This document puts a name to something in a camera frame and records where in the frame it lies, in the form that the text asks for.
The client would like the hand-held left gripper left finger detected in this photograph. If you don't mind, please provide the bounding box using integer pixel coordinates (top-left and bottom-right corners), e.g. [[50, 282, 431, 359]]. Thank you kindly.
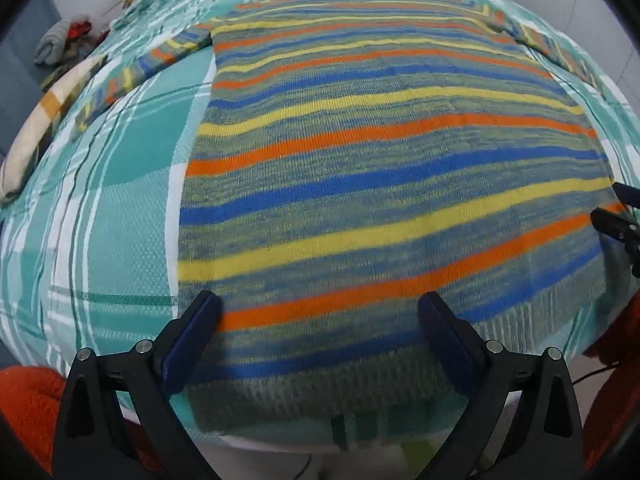
[[51, 290, 223, 480]]

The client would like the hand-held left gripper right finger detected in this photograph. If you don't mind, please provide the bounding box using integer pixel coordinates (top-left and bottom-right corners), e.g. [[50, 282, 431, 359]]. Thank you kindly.
[[417, 291, 586, 480]]

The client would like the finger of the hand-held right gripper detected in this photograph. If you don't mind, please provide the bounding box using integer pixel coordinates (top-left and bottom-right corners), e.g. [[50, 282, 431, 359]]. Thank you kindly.
[[590, 207, 640, 276], [612, 182, 640, 208]]

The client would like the multicolour striped knit sweater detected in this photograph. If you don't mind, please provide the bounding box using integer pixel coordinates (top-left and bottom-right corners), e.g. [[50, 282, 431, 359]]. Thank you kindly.
[[70, 0, 632, 433]]

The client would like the pile of mixed clothes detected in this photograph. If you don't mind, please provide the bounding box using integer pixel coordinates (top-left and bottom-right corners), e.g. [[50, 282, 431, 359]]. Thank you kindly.
[[42, 35, 108, 91]]

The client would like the green white plaid blanket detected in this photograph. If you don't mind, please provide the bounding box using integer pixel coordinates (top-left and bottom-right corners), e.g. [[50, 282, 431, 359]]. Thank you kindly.
[[0, 0, 640, 453]]

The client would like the cream orange checked pillow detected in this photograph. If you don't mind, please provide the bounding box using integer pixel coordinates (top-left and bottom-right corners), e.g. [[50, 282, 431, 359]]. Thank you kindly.
[[0, 52, 108, 206]]

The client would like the blue grey curtain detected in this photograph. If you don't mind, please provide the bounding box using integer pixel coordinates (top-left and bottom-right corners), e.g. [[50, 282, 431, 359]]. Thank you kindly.
[[0, 0, 66, 156]]

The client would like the grey knit cloth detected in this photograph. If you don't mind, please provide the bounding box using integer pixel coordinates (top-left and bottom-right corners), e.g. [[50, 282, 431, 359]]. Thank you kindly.
[[34, 20, 76, 65]]

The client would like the black cable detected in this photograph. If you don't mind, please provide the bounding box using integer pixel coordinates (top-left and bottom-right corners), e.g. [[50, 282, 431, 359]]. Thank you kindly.
[[572, 360, 626, 386]]

